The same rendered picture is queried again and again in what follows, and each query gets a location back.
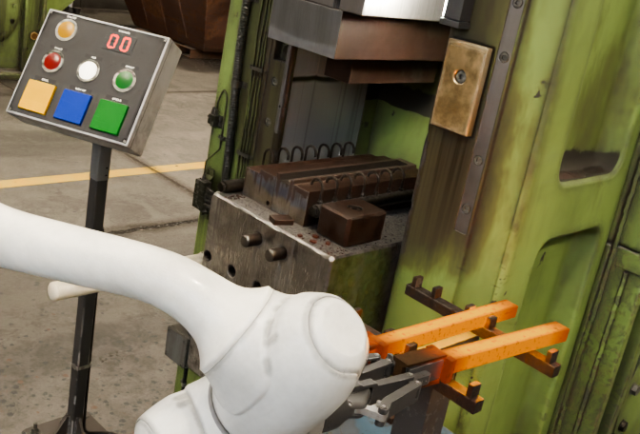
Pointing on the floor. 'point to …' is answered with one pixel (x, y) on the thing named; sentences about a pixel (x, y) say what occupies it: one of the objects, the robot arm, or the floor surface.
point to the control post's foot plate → (65, 425)
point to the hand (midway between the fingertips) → (417, 368)
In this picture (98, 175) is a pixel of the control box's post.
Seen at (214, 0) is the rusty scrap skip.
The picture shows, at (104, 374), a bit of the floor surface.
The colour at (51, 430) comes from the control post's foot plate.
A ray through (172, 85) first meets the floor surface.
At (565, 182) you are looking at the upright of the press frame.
